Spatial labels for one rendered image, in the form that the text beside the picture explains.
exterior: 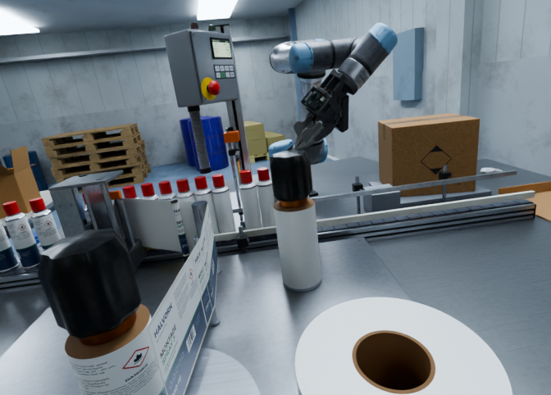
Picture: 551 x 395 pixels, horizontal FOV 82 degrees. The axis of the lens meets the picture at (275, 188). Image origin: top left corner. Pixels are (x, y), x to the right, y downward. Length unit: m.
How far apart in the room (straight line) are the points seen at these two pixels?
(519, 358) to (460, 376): 0.34
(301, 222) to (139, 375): 0.38
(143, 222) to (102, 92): 6.76
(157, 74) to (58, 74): 1.82
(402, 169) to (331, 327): 0.94
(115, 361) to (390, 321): 0.31
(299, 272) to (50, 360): 0.49
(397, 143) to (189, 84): 0.75
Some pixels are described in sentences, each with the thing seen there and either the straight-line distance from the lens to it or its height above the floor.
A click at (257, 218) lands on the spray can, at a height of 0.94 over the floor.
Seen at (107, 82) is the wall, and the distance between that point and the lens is 7.63.
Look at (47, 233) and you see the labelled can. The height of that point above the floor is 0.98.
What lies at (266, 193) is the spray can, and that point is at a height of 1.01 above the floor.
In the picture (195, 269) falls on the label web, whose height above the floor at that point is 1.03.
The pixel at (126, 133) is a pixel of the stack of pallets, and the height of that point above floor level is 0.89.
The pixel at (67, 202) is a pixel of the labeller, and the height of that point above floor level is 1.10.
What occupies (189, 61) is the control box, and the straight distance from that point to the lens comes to 0.93.
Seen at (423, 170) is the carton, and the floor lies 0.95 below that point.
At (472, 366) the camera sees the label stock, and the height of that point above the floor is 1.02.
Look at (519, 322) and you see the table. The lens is 0.80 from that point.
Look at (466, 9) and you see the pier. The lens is 3.21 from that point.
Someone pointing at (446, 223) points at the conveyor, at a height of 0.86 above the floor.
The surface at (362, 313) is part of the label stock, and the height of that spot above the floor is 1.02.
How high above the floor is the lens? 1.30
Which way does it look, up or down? 17 degrees down
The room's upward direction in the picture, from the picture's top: 7 degrees counter-clockwise
